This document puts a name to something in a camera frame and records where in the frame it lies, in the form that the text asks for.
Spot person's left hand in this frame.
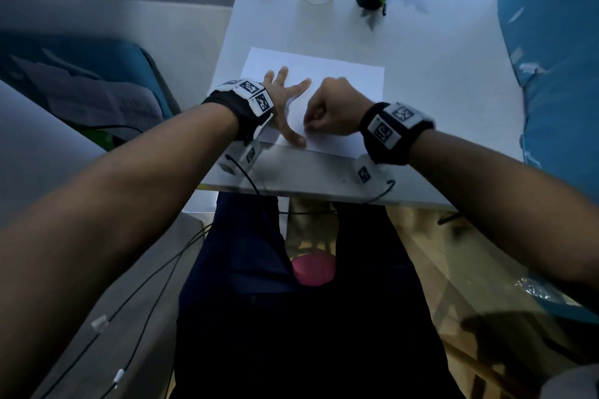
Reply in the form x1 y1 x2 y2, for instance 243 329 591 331
261 65 312 148

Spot person's right hand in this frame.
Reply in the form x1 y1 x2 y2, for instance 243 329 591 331
303 77 375 137

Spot white paper sheet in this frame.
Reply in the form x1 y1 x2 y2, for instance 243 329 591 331
238 47 386 160

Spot person's right forearm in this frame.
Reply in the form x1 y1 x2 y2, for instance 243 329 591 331
409 128 599 292

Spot person's left forearm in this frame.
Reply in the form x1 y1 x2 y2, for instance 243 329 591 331
0 103 240 399

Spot grey printed paper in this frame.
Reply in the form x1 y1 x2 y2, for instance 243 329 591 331
9 47 165 140

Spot person's dark trousers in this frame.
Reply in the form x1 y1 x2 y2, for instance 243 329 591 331
170 191 467 399

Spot pink slipper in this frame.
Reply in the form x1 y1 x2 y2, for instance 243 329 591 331
291 251 338 287

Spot teal chair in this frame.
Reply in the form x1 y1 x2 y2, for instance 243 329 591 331
0 34 181 122

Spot blue patterned cushion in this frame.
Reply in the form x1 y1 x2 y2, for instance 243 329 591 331
497 0 599 206

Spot black left wrist camera band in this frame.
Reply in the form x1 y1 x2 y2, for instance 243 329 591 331
202 78 276 175

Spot black wrist camera band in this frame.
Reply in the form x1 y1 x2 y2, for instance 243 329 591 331
353 102 436 189
202 78 276 175

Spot black right wrist camera band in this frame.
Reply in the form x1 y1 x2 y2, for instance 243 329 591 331
353 102 436 189

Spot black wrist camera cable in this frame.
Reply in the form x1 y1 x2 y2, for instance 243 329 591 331
224 153 396 216

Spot black floor cable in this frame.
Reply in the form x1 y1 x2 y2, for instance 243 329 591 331
37 223 214 399

